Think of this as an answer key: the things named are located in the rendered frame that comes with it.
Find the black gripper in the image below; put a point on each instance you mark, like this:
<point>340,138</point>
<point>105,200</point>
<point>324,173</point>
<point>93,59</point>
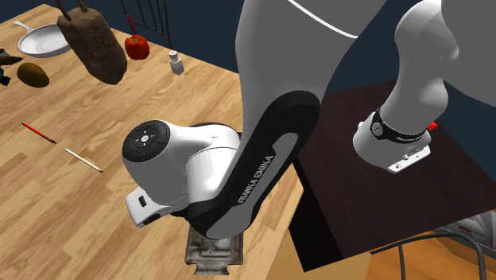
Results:
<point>182,213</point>

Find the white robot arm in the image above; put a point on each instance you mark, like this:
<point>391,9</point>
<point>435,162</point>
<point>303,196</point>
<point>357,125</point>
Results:
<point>279,58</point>

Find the grey metal rectangular object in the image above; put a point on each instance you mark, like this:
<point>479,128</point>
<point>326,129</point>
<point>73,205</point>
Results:
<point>213,254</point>

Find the pale wooden pencil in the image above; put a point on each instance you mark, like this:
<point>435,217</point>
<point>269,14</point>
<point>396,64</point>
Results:
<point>83,159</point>

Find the white salt shaker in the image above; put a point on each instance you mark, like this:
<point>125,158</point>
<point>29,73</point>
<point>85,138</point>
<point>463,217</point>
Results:
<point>177,64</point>

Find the red pencil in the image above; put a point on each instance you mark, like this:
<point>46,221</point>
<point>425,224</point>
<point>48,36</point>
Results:
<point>38,132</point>

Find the red bell pepper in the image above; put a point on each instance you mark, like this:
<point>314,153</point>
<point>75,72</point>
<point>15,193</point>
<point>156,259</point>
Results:
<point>137,47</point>

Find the dark brown robot stand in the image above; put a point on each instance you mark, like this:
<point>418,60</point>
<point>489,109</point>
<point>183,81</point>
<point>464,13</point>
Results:
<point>368,201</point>

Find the brown potato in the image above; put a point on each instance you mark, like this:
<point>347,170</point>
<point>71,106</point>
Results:
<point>33,75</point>

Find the white frying pan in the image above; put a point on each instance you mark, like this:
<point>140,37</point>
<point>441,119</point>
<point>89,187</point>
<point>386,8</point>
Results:
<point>40,43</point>

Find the black metal tube chair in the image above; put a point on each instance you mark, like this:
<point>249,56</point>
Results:
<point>403,256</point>

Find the dark jagged object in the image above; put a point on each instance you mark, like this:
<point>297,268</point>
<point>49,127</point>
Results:
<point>5,60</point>

